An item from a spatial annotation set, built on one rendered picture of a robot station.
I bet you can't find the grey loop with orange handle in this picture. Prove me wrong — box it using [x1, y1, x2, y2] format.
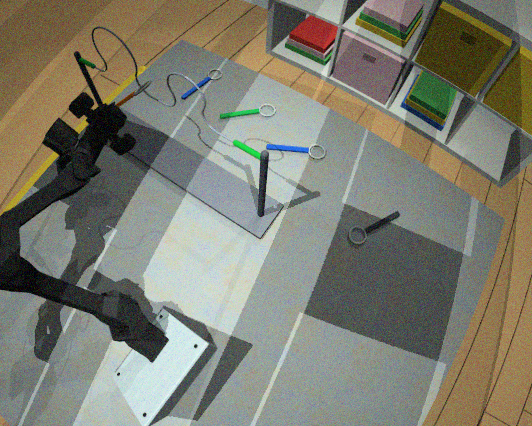
[116, 80, 152, 107]

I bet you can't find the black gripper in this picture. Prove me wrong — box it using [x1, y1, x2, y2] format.
[69, 92, 136, 155]

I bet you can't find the green handle with white loop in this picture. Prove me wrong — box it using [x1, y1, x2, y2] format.
[220, 104, 276, 119]

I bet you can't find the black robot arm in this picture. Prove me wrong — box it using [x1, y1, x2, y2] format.
[0, 103, 169, 363]

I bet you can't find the blue wand with grey loop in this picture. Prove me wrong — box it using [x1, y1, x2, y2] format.
[267, 144, 325, 159]
[181, 68, 222, 100]

